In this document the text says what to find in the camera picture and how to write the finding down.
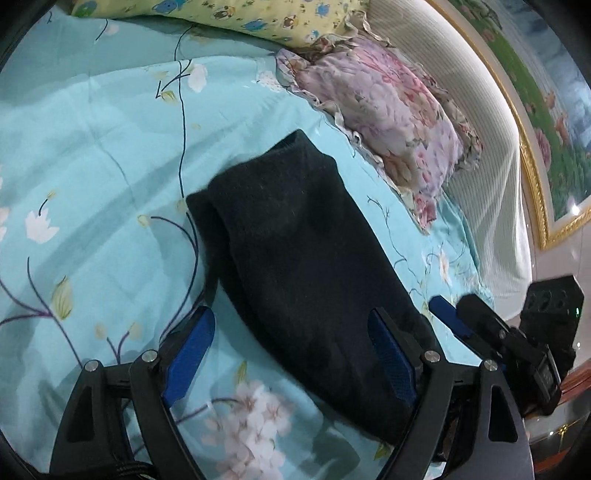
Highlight black pants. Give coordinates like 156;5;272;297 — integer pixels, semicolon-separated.
187;131;439;444

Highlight pink purple floral pillow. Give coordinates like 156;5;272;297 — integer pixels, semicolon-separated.
276;33;483;230

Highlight gold framed landscape painting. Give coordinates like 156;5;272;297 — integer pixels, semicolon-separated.
432;1;590;250

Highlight teal floral bed sheet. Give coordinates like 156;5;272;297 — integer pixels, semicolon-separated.
1;5;489;471

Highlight yellow cartoon print pillow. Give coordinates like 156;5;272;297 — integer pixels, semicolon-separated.
71;0;370;49

